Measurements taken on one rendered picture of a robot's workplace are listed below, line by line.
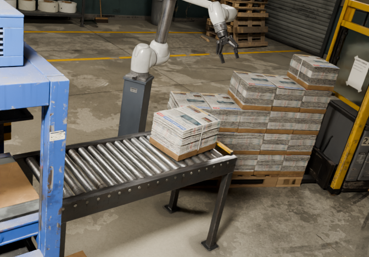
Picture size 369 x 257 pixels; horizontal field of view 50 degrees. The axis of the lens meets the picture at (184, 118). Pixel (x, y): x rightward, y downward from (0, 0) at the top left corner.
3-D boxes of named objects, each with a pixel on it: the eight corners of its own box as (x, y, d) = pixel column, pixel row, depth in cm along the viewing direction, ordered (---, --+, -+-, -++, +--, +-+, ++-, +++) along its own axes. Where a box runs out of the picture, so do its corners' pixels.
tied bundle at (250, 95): (227, 93, 386) (231, 71, 376) (253, 95, 394) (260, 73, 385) (241, 110, 353) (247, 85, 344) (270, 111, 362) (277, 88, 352)
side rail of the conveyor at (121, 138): (186, 137, 320) (189, 123, 315) (190, 139, 316) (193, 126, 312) (12, 172, 238) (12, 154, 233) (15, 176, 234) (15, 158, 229)
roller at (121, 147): (118, 145, 274) (119, 139, 272) (156, 181, 242) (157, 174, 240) (112, 146, 271) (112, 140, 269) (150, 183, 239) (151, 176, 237)
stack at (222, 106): (156, 166, 401) (169, 89, 367) (259, 166, 438) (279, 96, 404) (165, 189, 368) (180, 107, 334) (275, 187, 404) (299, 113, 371)
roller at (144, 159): (127, 144, 278) (127, 137, 276) (165, 178, 246) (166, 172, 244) (120, 145, 275) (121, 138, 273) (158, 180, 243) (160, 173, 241)
